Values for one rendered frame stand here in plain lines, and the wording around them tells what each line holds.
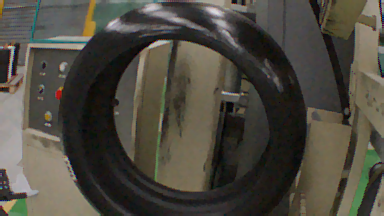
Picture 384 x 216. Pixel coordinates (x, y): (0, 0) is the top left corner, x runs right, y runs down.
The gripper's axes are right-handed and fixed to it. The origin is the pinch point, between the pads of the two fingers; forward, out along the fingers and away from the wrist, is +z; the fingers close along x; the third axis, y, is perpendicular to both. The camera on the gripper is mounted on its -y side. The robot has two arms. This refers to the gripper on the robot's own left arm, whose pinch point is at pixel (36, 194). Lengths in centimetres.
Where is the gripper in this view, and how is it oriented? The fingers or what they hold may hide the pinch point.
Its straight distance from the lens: 116.7
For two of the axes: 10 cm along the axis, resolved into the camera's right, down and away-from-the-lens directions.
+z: 8.5, -1.3, 5.1
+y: -1.7, -9.9, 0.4
